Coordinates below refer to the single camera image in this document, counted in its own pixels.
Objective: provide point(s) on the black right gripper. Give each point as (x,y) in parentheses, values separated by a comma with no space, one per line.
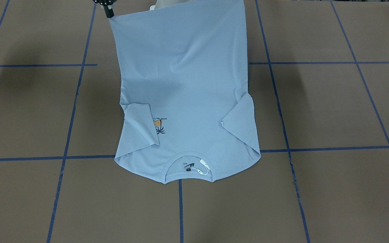
(108,10)

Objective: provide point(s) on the light blue t-shirt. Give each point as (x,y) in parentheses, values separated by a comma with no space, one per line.
(184,91)

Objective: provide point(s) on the brown paper table cover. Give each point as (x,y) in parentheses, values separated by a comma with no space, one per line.
(319,78)

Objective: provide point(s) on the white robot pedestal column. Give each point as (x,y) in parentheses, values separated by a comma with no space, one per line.
(165,3)

